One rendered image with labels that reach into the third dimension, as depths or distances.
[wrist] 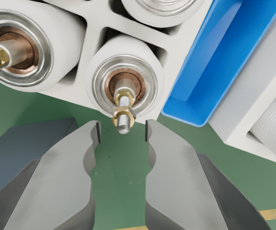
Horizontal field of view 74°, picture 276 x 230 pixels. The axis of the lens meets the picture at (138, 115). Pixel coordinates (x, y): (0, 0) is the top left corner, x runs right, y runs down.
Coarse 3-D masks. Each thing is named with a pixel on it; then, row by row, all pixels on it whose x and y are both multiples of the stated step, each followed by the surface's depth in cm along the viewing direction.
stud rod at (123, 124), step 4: (124, 96) 18; (120, 100) 17; (124, 100) 17; (128, 100) 17; (120, 104) 16; (124, 104) 16; (128, 104) 17; (120, 116) 14; (124, 116) 14; (120, 120) 14; (124, 120) 14; (128, 120) 14; (120, 124) 13; (124, 124) 13; (128, 124) 13; (120, 128) 13; (124, 128) 13; (128, 128) 13; (120, 132) 13; (124, 132) 14
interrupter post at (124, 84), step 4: (120, 80) 21; (124, 80) 20; (128, 80) 20; (116, 84) 21; (120, 84) 19; (124, 84) 19; (128, 84) 19; (132, 84) 20; (116, 88) 19; (120, 88) 18; (124, 88) 18; (128, 88) 18; (132, 88) 19; (116, 92) 18; (132, 92) 18
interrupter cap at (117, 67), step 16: (112, 64) 20; (128, 64) 20; (144, 64) 20; (96, 80) 20; (112, 80) 21; (144, 80) 21; (96, 96) 21; (112, 96) 22; (144, 96) 22; (112, 112) 22
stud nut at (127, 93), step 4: (120, 92) 18; (124, 92) 18; (128, 92) 18; (116, 96) 18; (120, 96) 18; (128, 96) 18; (132, 96) 18; (116, 100) 18; (132, 100) 18; (132, 104) 18
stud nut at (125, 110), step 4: (116, 108) 15; (120, 108) 15; (124, 108) 14; (128, 108) 14; (116, 112) 14; (120, 112) 14; (124, 112) 14; (128, 112) 14; (132, 112) 15; (112, 116) 15; (116, 116) 14; (128, 116) 14; (132, 116) 14; (112, 120) 15; (116, 120) 14; (132, 120) 15; (116, 124) 15; (132, 124) 15
